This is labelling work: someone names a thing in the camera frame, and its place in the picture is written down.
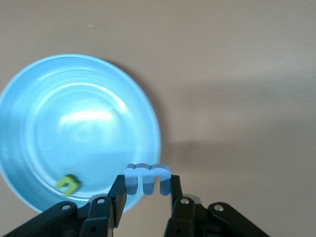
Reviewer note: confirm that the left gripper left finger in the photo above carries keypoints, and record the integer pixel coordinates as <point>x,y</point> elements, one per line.
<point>98,217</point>

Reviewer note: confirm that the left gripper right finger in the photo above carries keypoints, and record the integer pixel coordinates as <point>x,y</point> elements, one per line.
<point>187,219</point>

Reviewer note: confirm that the green letter n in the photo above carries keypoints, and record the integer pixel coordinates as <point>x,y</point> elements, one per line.
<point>70,179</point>

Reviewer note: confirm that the blue letter m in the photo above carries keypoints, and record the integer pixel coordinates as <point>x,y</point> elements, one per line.
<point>138,172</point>

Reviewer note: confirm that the blue plate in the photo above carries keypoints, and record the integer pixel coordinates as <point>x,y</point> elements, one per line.
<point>79,111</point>

